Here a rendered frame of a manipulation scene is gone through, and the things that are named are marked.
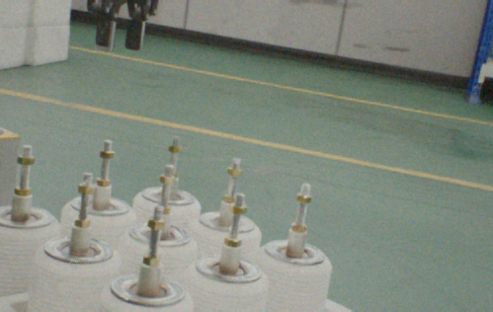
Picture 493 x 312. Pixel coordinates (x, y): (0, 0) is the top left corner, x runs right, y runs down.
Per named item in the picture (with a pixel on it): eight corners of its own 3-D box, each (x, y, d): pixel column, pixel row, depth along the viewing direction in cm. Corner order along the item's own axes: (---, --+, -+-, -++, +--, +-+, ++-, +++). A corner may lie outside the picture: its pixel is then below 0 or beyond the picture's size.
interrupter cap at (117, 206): (98, 222, 99) (99, 216, 99) (57, 204, 103) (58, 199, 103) (140, 212, 105) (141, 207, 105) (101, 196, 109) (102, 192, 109)
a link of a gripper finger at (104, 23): (104, 2, 96) (100, 44, 97) (90, 2, 93) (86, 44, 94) (115, 4, 95) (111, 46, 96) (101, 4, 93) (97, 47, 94)
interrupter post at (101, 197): (99, 212, 103) (102, 189, 102) (87, 207, 104) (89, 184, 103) (113, 210, 105) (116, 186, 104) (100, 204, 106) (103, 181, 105)
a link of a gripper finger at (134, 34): (142, 22, 101) (139, 50, 102) (145, 22, 102) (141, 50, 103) (127, 19, 102) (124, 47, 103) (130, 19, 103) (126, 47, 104)
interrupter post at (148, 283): (130, 294, 80) (134, 264, 79) (142, 286, 82) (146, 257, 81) (152, 300, 79) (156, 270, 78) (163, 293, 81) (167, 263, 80)
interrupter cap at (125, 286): (95, 296, 78) (96, 289, 78) (131, 273, 85) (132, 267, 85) (164, 317, 76) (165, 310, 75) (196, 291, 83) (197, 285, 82)
